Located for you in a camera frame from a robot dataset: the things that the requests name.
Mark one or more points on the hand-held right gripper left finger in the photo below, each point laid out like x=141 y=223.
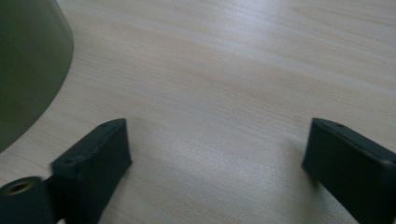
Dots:
x=93 y=161

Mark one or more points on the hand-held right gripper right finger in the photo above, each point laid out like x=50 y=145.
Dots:
x=355 y=168

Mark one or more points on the green plastic trash bin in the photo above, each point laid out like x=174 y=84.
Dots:
x=28 y=62

